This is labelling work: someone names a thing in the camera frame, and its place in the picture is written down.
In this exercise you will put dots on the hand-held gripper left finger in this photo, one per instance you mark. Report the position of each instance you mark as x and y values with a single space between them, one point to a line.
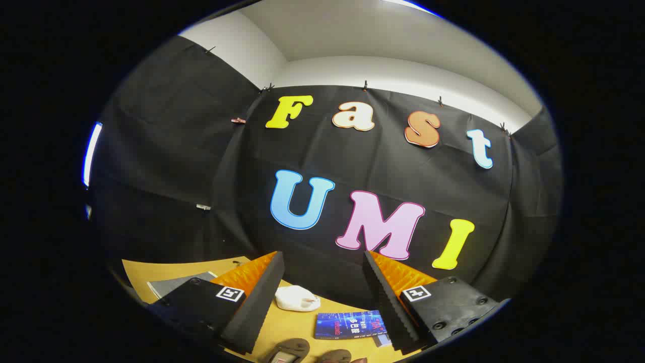
254 307

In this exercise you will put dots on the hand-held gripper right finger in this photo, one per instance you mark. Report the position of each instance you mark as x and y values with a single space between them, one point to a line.
390 307

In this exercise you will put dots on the brown shoe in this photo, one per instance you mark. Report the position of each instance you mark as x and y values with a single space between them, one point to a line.
335 356
289 348

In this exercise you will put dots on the grey fabric storage box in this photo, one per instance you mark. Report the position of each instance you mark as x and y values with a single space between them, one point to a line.
176 285

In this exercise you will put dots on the pale blue white book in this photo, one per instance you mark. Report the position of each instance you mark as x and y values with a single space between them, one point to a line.
383 340

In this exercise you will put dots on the white plush toy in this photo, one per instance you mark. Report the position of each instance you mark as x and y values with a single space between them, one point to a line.
295 298

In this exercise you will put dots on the black backdrop cloth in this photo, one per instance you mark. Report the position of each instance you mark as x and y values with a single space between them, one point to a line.
383 171

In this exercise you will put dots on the pink clip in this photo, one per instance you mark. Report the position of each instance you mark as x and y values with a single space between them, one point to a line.
238 120

